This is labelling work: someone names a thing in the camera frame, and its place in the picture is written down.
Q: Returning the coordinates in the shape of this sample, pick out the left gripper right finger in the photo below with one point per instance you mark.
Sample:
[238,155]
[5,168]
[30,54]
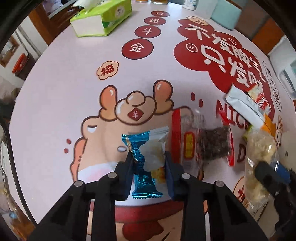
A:
[185,188]

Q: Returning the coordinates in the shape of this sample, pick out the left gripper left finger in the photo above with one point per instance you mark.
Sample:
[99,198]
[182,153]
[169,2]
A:
[114,186]

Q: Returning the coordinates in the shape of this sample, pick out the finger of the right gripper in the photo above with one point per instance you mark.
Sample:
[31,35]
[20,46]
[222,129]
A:
[275,178]

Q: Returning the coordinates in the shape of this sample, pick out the puffed rice snack bag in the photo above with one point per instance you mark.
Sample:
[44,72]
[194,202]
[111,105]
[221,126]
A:
[261,158]

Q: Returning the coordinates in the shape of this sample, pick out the dark seaweed snack pack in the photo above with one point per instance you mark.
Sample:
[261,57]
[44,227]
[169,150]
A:
[192,143]

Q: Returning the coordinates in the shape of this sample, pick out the blue rice cracker packet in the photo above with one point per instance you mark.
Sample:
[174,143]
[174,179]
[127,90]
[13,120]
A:
[148,153]

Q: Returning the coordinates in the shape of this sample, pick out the orange white snack bag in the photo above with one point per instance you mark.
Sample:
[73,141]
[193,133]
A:
[242,103]

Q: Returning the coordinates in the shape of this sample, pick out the small red white candy packet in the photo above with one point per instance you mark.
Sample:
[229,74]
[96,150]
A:
[257,95]

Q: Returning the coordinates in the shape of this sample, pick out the white cosmetic organizer box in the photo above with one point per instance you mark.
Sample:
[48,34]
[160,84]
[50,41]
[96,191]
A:
[282,58]

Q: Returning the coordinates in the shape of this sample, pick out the green tissue box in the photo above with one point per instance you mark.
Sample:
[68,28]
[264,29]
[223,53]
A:
[99,18]

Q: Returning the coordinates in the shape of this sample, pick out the teal cylindrical canister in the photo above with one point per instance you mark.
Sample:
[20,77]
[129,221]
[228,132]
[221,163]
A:
[226,14]

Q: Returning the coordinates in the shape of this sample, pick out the white squeeze wash bottle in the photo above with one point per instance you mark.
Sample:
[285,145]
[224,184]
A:
[205,8]

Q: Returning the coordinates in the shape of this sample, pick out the white pill bottle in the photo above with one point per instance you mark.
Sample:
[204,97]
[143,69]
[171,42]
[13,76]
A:
[190,4]

